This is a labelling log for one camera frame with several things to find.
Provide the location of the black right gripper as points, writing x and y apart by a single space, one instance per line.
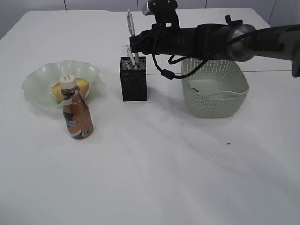
167 41

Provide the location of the clear plastic ruler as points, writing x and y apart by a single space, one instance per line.
124 50

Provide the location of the pale green wavy plate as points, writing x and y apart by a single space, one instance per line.
38 85

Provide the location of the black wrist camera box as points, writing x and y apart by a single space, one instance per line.
164 12

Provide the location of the Nescafe coffee bottle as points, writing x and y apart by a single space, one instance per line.
75 111

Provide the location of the black mesh pen holder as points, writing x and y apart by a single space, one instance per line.
133 81

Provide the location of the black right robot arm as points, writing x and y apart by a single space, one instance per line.
233 41

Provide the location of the sugared bread roll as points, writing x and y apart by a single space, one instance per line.
83 85

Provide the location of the cream grip pen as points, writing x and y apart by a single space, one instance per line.
130 55

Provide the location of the pale green woven basket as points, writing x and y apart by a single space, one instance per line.
223 88

